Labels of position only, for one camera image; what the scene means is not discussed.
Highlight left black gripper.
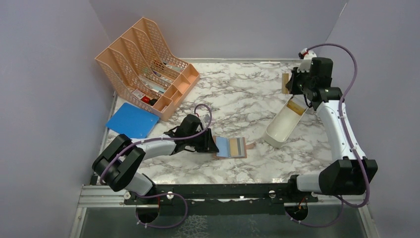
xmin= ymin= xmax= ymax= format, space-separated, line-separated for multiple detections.
xmin=186 ymin=128 xmax=219 ymax=153

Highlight brown leather card holder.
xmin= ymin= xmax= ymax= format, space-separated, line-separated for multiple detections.
xmin=213 ymin=136 xmax=256 ymax=159

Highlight gold credit card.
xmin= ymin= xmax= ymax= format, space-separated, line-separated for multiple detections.
xmin=229 ymin=137 xmax=245 ymax=158
xmin=281 ymin=73 xmax=289 ymax=94

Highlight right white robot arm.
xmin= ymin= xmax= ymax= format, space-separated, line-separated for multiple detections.
xmin=286 ymin=57 xmax=378 ymax=202

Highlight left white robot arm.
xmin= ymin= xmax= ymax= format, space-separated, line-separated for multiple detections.
xmin=92 ymin=115 xmax=219 ymax=204

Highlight stack of cards in tray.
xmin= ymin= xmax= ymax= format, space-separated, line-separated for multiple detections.
xmin=286 ymin=99 xmax=307 ymax=116

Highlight white plastic tray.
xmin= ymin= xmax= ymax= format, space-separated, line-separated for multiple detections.
xmin=263 ymin=95 xmax=308 ymax=148

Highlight red item in organizer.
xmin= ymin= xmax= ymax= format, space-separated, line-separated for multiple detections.
xmin=141 ymin=96 xmax=158 ymax=106

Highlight blue folder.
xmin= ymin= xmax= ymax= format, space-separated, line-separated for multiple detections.
xmin=106 ymin=103 xmax=159 ymax=139

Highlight peach plastic file organizer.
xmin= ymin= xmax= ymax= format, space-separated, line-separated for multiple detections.
xmin=95 ymin=17 xmax=200 ymax=121

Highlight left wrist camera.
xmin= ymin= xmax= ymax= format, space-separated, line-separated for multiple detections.
xmin=200 ymin=114 xmax=211 ymax=128

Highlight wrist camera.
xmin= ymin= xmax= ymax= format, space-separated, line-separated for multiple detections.
xmin=297 ymin=48 xmax=317 ymax=73
xmin=200 ymin=114 xmax=211 ymax=128

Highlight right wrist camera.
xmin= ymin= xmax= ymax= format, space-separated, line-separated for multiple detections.
xmin=297 ymin=48 xmax=317 ymax=73

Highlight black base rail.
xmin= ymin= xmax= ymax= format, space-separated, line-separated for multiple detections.
xmin=124 ymin=183 xmax=318 ymax=216

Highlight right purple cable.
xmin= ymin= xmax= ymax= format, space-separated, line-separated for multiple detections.
xmin=300 ymin=43 xmax=371 ymax=208

